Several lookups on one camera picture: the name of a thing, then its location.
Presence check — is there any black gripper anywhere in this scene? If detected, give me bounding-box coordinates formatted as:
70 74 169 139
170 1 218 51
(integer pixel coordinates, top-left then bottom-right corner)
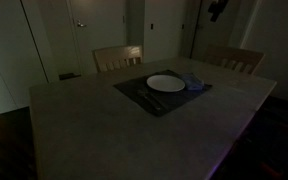
207 0 230 23

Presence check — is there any white round plate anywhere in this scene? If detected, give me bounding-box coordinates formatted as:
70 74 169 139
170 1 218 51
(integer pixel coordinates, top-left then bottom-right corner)
146 74 186 93

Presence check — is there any light wooden slatted chair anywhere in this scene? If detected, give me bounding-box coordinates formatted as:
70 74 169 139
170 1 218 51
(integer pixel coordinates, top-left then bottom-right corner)
91 44 144 74
202 44 266 76

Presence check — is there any metal table knife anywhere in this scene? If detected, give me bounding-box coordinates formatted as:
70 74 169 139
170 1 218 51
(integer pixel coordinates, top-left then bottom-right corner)
148 92 168 110

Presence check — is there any dark woven placemat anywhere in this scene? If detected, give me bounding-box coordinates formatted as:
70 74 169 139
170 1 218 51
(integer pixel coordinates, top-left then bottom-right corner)
112 69 214 118

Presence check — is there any metal fork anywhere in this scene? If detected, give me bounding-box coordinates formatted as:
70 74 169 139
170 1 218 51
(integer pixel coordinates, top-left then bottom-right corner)
136 89 162 111

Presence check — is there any white room door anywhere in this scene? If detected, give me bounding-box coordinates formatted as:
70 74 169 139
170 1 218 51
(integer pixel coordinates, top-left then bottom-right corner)
66 0 129 76

